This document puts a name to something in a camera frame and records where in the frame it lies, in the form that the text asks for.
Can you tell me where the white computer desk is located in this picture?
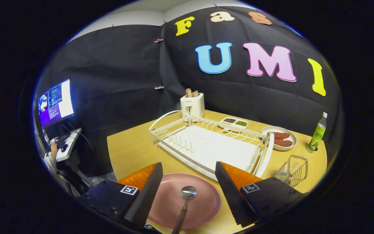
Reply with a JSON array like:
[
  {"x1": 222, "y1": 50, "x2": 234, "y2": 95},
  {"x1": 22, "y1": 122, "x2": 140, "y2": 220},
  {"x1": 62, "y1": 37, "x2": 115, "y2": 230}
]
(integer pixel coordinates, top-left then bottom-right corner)
[{"x1": 49, "y1": 128, "x2": 82, "y2": 162}]

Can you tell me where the metal wire basket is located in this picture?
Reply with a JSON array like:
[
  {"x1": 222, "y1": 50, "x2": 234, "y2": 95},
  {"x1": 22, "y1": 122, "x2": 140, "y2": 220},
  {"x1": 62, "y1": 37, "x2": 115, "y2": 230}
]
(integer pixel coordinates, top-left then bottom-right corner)
[{"x1": 274, "y1": 155, "x2": 308, "y2": 188}]

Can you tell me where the computer monitor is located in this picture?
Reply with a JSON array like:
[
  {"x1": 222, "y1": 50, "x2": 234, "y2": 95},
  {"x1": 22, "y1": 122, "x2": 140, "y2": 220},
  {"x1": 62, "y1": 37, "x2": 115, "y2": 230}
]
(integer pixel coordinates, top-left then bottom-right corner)
[{"x1": 37, "y1": 78, "x2": 75, "y2": 128}]

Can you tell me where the green label drink bottle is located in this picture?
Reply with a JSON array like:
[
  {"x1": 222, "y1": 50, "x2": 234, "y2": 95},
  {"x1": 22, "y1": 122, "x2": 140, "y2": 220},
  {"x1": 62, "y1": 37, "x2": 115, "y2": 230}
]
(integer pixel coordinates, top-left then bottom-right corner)
[{"x1": 307, "y1": 112, "x2": 328, "y2": 153}]

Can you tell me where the black keyboard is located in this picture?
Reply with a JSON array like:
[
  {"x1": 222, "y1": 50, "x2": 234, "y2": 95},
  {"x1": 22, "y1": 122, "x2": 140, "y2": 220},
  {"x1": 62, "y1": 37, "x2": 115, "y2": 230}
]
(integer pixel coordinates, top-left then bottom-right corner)
[{"x1": 56, "y1": 135, "x2": 72, "y2": 148}]

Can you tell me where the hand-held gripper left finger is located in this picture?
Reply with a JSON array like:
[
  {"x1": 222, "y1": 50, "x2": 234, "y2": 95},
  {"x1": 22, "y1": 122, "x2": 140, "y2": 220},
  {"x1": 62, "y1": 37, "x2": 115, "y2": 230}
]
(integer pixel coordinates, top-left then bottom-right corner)
[{"x1": 80, "y1": 162, "x2": 164, "y2": 229}]

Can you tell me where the pink plate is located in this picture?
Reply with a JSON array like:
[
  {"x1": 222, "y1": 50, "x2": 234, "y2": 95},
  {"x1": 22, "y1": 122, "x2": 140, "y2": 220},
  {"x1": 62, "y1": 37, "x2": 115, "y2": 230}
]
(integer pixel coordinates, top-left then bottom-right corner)
[{"x1": 146, "y1": 173, "x2": 221, "y2": 230}]

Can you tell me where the white toaster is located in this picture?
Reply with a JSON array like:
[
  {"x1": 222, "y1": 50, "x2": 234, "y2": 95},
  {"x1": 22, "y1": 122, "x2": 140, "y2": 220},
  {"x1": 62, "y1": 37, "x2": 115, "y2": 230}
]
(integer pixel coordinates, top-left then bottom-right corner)
[{"x1": 180, "y1": 93, "x2": 205, "y2": 119}]

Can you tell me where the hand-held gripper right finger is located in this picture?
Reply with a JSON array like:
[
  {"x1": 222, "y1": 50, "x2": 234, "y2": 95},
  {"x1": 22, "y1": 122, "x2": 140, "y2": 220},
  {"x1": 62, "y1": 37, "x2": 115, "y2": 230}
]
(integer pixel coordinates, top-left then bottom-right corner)
[{"x1": 215, "y1": 161, "x2": 306, "y2": 228}]

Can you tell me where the white divided condiment dish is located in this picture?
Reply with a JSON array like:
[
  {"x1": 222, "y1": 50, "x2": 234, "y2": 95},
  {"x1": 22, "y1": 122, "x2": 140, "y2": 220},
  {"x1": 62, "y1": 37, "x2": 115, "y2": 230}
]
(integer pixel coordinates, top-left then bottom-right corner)
[{"x1": 218, "y1": 117, "x2": 249, "y2": 132}]

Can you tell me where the metal spoon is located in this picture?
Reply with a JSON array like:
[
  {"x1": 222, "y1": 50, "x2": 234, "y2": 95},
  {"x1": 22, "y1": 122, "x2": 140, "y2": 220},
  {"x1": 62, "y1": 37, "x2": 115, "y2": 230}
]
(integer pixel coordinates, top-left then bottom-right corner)
[{"x1": 172, "y1": 186, "x2": 198, "y2": 234}]

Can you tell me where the white wire dish rack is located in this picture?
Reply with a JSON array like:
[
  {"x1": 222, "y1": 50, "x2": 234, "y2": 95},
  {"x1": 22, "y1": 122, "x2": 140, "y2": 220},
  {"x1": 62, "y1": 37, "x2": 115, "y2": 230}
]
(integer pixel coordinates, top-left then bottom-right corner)
[{"x1": 149, "y1": 110, "x2": 275, "y2": 181}]

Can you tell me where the black backdrop cloth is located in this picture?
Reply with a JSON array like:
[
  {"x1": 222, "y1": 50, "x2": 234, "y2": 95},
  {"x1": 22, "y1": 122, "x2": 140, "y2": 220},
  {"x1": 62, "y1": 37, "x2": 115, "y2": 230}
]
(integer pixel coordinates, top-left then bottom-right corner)
[{"x1": 33, "y1": 6, "x2": 342, "y2": 177}]

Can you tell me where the white round plate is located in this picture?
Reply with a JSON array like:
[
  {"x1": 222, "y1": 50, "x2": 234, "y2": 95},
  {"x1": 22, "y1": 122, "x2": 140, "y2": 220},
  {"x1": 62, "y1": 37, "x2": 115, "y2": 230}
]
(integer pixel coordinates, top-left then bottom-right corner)
[{"x1": 261, "y1": 126, "x2": 297, "y2": 151}]

